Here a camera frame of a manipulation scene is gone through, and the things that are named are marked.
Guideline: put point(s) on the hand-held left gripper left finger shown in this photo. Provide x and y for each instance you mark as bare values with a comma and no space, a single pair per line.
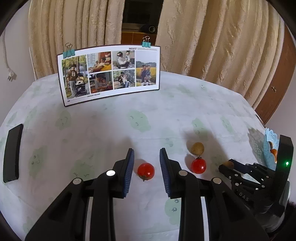
129,171

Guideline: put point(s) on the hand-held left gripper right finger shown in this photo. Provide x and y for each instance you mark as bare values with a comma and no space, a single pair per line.
164,171

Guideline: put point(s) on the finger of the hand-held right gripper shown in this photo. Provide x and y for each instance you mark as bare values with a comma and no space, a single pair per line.
231,176
249,167

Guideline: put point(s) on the small brown longan fruit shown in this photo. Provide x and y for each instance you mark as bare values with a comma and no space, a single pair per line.
228,164

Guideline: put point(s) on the red tomato with green calyx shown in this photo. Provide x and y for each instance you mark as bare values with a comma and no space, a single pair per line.
145,171

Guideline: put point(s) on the small smooth orange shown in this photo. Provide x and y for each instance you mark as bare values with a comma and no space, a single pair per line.
274,152

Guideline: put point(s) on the light blue lattice basket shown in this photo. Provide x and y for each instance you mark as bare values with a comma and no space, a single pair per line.
268,136

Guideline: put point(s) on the brown kiwi near tomato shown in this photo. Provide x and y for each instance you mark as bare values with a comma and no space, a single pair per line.
197,148

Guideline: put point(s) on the brown wooden door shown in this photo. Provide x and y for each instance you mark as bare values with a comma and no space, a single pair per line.
279,76

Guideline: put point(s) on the photo collage board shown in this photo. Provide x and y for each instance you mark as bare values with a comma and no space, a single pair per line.
111,74

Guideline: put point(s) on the black smartphone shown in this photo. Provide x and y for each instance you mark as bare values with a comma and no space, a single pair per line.
12,153

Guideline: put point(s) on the teal binder clip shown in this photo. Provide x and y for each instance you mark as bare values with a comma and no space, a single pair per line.
69,53
146,44

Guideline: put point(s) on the brown wooden cabinet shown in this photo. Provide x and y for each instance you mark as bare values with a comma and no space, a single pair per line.
134,38

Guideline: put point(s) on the beige patterned curtain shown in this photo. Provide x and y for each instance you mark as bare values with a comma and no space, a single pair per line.
76,23
219,34

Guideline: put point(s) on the black round device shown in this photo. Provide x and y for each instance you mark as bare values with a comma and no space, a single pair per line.
151,29

